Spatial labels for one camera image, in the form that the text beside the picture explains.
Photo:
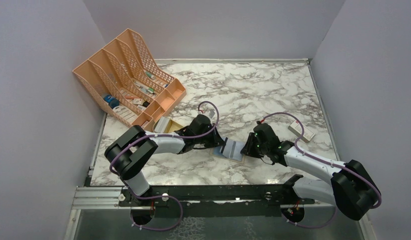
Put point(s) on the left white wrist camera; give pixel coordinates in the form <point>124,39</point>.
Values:
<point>211,114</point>

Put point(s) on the aluminium frame profile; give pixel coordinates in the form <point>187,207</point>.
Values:
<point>96,198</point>

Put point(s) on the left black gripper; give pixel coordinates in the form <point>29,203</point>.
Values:
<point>216,140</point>

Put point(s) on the green marker pen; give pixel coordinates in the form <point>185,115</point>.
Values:
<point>150,75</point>

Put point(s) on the orange plastic desk organizer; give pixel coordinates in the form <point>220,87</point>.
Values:
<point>118,69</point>

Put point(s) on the blue tape roll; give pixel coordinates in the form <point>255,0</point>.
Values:
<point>111,101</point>

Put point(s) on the beige oval tray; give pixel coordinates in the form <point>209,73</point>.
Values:
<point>173,126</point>

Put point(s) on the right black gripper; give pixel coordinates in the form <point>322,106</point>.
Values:
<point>248,149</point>

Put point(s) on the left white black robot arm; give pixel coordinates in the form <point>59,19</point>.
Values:
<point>132,150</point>

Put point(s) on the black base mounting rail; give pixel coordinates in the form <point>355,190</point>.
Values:
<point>207,201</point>

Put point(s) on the stack of silver cards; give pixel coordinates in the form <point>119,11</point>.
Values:
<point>162,125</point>

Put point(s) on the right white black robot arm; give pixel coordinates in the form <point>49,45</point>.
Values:
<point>346,185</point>

